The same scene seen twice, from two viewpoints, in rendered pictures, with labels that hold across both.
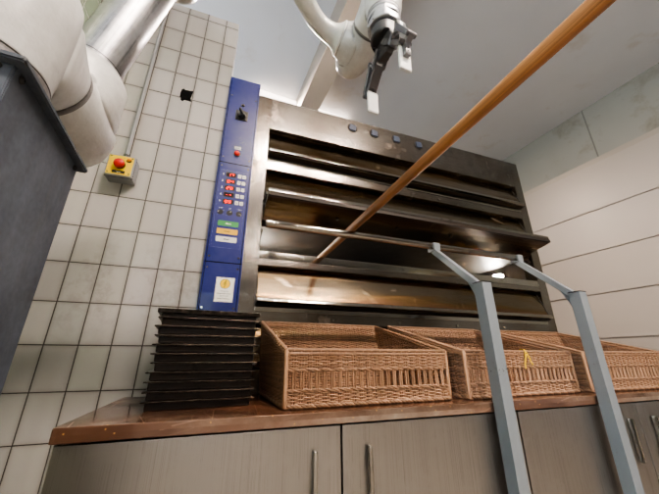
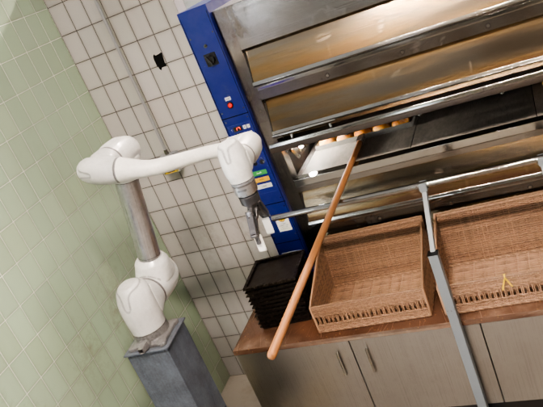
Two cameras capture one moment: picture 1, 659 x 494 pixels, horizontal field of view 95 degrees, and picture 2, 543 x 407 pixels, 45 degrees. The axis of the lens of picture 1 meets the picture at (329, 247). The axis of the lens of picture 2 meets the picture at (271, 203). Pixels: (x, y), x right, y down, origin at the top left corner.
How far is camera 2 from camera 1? 2.64 m
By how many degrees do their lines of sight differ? 60
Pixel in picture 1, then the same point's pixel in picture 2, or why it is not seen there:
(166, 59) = (121, 30)
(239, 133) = (220, 81)
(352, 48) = not seen: hidden behind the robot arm
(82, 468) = (249, 360)
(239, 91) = (193, 29)
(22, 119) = (174, 349)
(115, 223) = (193, 197)
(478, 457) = (444, 348)
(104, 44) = (147, 254)
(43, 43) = (157, 319)
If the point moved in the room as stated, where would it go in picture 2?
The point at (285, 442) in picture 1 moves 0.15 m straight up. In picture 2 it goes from (322, 349) to (311, 324)
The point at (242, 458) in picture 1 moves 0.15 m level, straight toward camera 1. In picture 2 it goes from (305, 355) to (294, 376)
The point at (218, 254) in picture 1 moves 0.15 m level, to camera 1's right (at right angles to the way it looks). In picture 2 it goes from (265, 199) to (287, 197)
